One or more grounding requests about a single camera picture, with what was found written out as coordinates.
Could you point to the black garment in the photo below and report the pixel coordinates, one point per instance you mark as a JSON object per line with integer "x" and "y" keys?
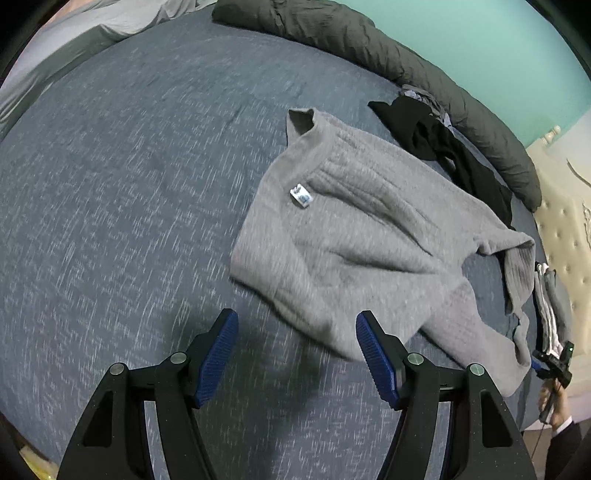
{"x": 415, "y": 127}

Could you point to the person's right hand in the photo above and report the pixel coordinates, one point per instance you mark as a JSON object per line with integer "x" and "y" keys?
{"x": 561, "y": 416}

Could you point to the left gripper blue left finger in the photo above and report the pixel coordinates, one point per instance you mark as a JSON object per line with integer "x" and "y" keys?
{"x": 110, "y": 439}

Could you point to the blue grey garment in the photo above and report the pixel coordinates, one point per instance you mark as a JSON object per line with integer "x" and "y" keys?
{"x": 427, "y": 98}

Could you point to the light grey blanket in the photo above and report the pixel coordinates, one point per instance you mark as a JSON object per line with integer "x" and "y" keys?
{"x": 67, "y": 42}

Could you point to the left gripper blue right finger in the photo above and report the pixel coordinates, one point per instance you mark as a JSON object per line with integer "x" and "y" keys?
{"x": 483, "y": 440}

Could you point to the cream tufted headboard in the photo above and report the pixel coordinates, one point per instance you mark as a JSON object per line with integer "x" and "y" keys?
{"x": 563, "y": 222}

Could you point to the white sweater label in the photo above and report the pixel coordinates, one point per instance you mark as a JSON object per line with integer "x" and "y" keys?
{"x": 301, "y": 196}

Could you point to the grey knit sweater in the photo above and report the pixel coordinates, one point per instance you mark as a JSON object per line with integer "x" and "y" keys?
{"x": 385, "y": 233}

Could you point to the blue patterned bed sheet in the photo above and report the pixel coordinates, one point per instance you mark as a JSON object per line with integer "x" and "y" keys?
{"x": 123, "y": 187}

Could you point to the folded grey clothes stack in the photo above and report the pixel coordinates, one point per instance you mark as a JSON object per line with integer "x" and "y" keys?
{"x": 554, "y": 311}

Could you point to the dark grey rolled duvet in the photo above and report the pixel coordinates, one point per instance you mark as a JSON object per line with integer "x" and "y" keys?
{"x": 347, "y": 33}

